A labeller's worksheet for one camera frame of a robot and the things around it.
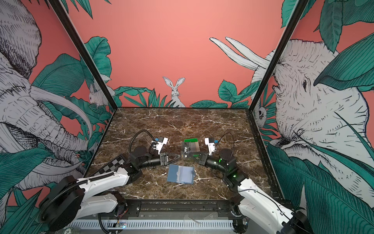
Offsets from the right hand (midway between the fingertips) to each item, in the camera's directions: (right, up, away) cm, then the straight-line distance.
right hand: (188, 156), depth 68 cm
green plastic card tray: (+2, +4, +31) cm, 31 cm away
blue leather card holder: (-5, -15, +18) cm, 24 cm away
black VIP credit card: (-1, +2, +5) cm, 6 cm away
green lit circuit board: (-32, -34, +2) cm, 47 cm away
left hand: (-4, -1, +2) cm, 5 cm away
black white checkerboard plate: (-47, -11, +18) cm, 52 cm away
